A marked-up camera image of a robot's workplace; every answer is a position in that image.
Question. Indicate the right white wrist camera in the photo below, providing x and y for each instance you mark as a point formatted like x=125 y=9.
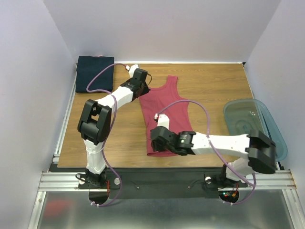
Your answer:
x=162 y=120

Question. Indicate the aluminium frame rail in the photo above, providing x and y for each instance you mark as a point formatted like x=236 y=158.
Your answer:
x=60 y=204

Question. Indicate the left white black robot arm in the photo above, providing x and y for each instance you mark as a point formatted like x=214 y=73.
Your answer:
x=97 y=116

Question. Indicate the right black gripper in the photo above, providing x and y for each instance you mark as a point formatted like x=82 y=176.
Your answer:
x=155 y=140

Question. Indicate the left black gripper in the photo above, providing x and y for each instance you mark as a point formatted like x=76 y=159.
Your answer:
x=147 y=90

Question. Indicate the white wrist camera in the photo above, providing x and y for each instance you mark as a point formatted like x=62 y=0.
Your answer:
x=162 y=120
x=131 y=68

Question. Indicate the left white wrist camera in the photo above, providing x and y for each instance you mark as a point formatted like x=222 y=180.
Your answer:
x=131 y=68

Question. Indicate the folded navy tank top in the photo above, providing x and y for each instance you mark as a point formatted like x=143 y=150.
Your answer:
x=88 y=67

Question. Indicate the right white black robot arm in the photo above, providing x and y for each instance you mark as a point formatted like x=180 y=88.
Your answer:
x=241 y=154

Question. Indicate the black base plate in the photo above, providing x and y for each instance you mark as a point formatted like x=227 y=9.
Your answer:
x=146 y=183

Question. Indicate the clear teal plastic bin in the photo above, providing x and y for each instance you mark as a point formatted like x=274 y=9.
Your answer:
x=243 y=115

